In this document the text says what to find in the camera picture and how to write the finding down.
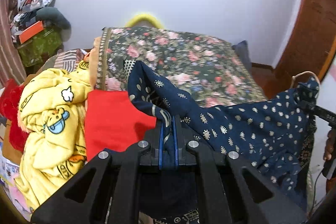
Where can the person's right hand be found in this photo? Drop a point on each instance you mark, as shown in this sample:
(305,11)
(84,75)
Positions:
(329,147)

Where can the floral bedspread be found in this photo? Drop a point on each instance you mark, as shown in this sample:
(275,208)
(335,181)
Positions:
(204,66)

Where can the orange box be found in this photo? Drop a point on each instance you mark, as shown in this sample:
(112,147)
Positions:
(31,31)

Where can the red folded cloth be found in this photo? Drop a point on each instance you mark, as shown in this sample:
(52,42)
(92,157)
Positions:
(112,122)

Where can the green bag with clutter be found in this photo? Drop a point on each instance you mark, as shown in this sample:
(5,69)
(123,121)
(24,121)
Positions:
(36,50)

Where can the navy patterned hooded garment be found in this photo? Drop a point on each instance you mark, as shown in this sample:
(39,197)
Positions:
(269,135)

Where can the brown wooden door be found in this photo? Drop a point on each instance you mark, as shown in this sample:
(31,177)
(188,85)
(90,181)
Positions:
(311,46)

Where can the yellow round headboard cushion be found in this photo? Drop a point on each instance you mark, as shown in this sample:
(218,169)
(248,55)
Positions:
(147,19)

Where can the yellow cartoon blanket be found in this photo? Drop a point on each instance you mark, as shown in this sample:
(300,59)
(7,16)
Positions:
(52,111)

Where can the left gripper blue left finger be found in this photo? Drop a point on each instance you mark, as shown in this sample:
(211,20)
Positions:
(160,151)

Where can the striped pillow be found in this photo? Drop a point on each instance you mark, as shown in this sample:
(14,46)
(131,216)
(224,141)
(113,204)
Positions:
(65,62)

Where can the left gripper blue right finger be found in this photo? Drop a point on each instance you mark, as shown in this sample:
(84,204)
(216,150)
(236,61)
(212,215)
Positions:
(174,130)

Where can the dark grey neck pillow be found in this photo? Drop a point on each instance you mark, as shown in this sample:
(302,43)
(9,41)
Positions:
(54,16)

